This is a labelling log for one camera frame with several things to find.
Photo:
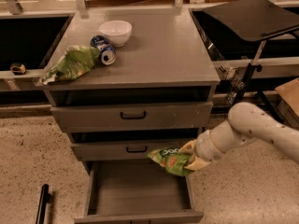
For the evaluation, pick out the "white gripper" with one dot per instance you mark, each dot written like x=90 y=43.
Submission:
x=205 y=147

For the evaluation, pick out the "green rice chip bag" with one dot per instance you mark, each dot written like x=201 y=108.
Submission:
x=171 y=160

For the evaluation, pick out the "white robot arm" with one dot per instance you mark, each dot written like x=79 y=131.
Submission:
x=245 y=123

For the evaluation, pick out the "middle grey drawer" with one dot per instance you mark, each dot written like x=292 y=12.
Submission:
x=123 y=150

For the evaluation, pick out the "grey drawer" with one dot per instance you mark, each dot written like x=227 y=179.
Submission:
x=123 y=150
x=114 y=118
x=137 y=192

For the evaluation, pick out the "grey drawer cabinet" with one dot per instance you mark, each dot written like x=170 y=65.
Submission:
x=164 y=62

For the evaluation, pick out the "bottom grey drawer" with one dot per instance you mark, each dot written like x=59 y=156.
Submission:
x=137 y=192

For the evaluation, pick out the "top grey drawer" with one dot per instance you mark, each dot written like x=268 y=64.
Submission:
x=114 y=118

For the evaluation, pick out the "crumpled green snack bag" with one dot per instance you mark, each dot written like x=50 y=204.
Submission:
x=76 y=62

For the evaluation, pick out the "cardboard box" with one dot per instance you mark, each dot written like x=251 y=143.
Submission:
x=289 y=104

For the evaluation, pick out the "blue soda can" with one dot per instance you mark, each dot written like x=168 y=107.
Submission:
x=107 y=53

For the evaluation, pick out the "white bowl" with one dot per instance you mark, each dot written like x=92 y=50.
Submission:
x=116 y=32

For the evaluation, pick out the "black tray stand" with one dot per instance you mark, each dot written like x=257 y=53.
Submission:
x=253 y=29

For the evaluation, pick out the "black handle on floor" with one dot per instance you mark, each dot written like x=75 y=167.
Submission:
x=44 y=199

